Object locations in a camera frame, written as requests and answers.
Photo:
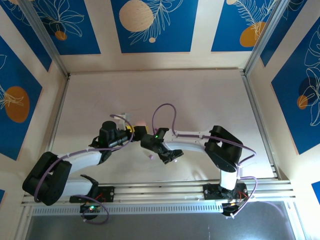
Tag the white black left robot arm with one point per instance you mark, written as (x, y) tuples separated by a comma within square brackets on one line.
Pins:
[(85, 158)]

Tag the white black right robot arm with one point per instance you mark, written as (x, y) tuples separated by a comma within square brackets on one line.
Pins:
[(185, 145)]

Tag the black controller board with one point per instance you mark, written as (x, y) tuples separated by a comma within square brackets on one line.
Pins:
[(228, 208), (91, 208)]

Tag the aluminium table edge rail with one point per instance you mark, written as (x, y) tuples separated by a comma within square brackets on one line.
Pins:
[(160, 192)]

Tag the aluminium table side rail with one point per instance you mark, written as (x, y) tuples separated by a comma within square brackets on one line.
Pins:
[(58, 117), (260, 125)]

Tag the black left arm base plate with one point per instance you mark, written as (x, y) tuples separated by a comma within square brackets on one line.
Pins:
[(107, 192)]

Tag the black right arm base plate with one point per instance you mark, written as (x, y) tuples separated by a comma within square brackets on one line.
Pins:
[(210, 192)]

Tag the blue floral wall poster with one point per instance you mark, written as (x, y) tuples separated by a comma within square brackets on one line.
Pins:
[(75, 37), (2, 197), (287, 37), (287, 112), (27, 35), (15, 75), (175, 37), (316, 190), (225, 25)]

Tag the aluminium frame post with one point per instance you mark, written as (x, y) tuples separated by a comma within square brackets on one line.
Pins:
[(266, 37), (45, 37)]

